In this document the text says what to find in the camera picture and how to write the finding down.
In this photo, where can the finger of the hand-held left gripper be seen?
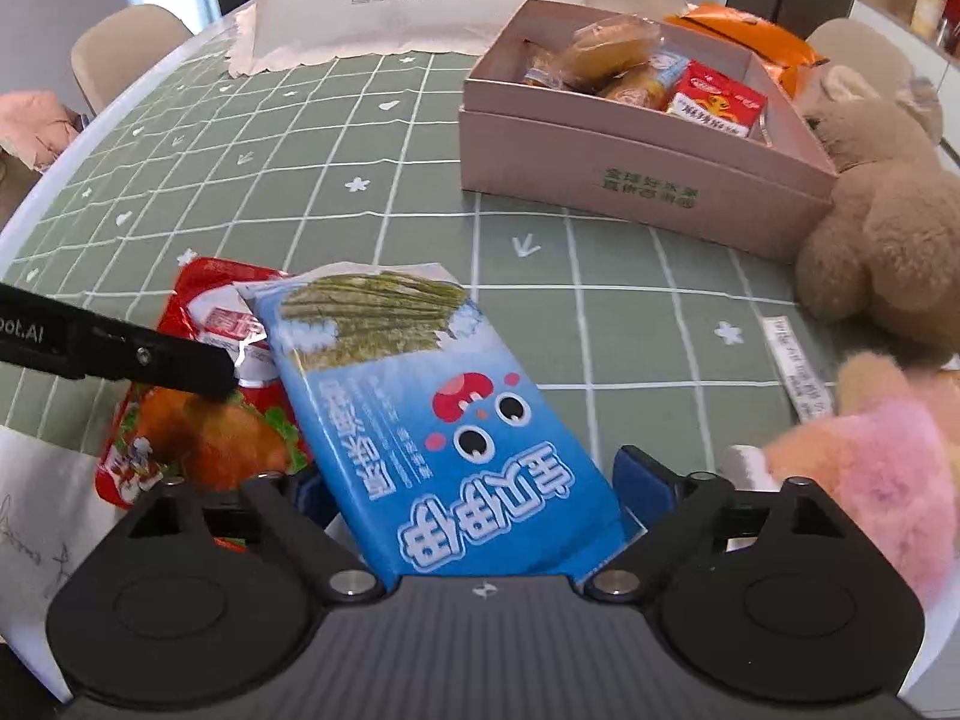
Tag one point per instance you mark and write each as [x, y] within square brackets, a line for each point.
[165, 364]

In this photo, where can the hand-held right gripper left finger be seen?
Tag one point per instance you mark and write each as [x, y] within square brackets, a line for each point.
[307, 491]

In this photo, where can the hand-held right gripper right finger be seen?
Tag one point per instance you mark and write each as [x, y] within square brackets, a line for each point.
[637, 480]

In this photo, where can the red chicken snack packet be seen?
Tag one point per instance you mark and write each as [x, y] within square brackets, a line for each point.
[202, 420]

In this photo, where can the blue seaweed snack packet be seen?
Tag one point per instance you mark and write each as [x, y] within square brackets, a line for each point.
[435, 420]

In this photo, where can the pale pink cardboard box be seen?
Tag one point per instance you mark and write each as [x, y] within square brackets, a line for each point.
[600, 157]

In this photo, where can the red orange snack packet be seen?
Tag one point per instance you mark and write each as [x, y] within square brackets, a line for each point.
[712, 101]

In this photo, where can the bread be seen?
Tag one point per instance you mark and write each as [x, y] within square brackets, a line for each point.
[607, 49]

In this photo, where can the white paper sheet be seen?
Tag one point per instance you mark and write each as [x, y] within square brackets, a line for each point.
[34, 525]

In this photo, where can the white fabric tag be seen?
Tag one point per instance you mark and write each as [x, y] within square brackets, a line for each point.
[795, 367]

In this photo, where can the pink jacket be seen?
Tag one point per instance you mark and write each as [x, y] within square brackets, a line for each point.
[34, 127]

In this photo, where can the pink plush toy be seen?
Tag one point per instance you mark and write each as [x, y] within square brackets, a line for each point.
[885, 465]

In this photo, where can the beige chair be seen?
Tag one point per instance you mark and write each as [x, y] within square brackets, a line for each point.
[862, 52]
[127, 45]

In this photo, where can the brown plush bear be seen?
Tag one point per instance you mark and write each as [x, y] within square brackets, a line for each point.
[892, 225]

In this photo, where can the white cartoon food cover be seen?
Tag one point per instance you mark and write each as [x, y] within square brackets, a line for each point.
[390, 22]

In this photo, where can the orange snack bag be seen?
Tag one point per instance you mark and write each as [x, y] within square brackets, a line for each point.
[757, 37]

